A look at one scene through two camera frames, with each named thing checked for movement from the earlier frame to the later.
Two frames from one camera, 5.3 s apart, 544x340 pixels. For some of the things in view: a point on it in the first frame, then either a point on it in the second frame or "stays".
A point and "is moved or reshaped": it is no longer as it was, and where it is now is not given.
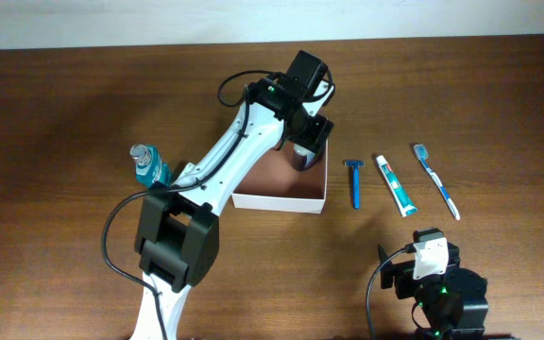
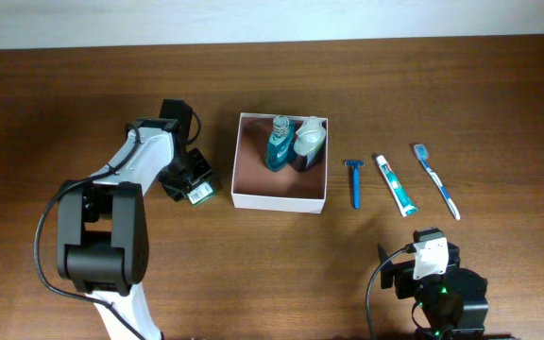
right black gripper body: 408,286 stays
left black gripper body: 314,133 → 177,178
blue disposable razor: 355,164 stays
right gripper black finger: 386,272 stays
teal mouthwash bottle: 149,167 is moved or reshaped
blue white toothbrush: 422,154 stays
